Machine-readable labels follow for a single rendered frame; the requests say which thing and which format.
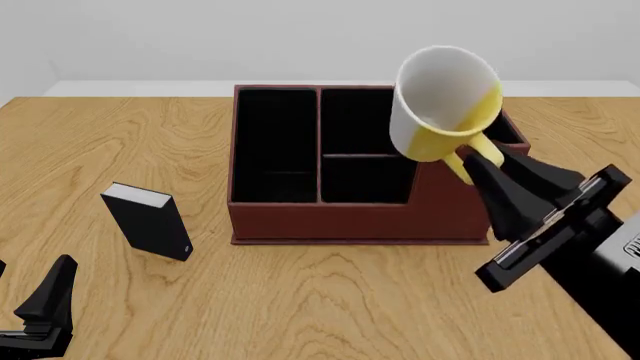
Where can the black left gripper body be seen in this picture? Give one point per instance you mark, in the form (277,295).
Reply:
(35,343)

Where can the yellow and white mug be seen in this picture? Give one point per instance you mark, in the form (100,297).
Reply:
(435,97)

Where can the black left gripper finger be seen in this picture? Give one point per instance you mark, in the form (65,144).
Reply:
(2,267)
(47,288)

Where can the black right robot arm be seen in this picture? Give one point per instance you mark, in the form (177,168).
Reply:
(600,277)

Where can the red-brown desk caddy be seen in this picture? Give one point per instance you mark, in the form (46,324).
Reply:
(360,219)

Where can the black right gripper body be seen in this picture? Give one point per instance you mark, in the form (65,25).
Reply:
(555,228)

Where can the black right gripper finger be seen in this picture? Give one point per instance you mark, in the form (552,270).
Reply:
(545,172)
(505,198)

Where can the black book with white pages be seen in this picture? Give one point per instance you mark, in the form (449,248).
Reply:
(150,221)

